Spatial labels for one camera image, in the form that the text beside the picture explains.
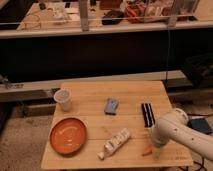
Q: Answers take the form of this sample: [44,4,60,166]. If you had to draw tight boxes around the orange pepper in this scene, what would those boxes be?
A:
[142,147,152,156]

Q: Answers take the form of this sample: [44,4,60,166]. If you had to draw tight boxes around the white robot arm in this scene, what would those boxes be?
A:
[150,108,213,162]

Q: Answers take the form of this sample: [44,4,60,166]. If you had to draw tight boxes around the orange ceramic bowl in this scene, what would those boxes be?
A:
[49,118,87,155]

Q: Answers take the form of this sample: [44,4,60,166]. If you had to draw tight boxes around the black striped rectangular case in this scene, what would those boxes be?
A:
[141,103,155,128]

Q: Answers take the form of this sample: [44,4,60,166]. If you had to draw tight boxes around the white plastic bottle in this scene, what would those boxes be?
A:
[97,128,131,160]

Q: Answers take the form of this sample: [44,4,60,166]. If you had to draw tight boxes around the black power box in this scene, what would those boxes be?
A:
[188,118,213,135]

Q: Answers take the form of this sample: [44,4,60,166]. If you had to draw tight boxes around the blue grey sponge block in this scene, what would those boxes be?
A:
[104,98,119,115]

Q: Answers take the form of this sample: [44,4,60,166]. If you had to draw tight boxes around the translucent plastic cup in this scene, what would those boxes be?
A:
[54,89,71,111]

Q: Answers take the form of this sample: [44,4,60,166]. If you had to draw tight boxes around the orange red items pile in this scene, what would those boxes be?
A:
[124,4,145,23]

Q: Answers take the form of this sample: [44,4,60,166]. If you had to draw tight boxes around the black bag on shelf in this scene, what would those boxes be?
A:
[102,10,124,25]

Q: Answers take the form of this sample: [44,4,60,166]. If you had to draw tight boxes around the metal rail beam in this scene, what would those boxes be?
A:
[0,70,189,102]

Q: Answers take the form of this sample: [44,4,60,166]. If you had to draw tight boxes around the grey vertical post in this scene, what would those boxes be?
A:
[79,0,89,31]

